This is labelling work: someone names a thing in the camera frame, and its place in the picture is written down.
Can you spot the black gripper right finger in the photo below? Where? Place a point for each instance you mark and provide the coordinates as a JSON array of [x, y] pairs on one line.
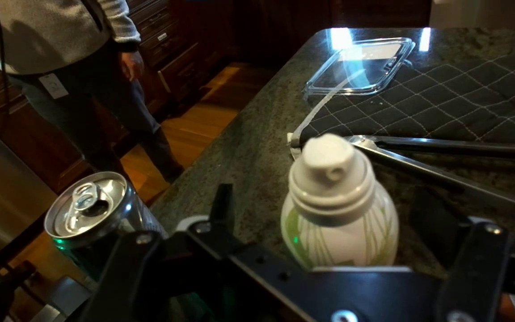
[[479, 269]]

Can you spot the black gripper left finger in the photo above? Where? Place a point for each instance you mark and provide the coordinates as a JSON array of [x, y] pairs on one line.
[[130, 269]]

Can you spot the grey sleeved forearm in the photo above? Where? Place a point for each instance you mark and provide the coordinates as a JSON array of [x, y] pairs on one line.
[[121, 20]]

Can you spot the bare person hand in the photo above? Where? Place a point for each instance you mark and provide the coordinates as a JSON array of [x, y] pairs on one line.
[[134, 65]]

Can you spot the silver drink can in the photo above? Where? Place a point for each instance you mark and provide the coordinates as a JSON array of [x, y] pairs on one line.
[[91, 206]]

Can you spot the metal kitchen tongs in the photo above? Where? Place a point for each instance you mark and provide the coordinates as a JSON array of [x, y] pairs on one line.
[[448, 145]]

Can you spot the clear plastic lid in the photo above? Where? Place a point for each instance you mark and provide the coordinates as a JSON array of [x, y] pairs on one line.
[[359, 65]]

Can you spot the brown wooden cabinet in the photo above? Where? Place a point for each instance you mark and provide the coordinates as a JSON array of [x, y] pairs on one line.
[[198, 36]]

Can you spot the person in grey sweater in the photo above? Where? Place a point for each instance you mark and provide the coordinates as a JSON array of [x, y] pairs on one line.
[[37, 36]]

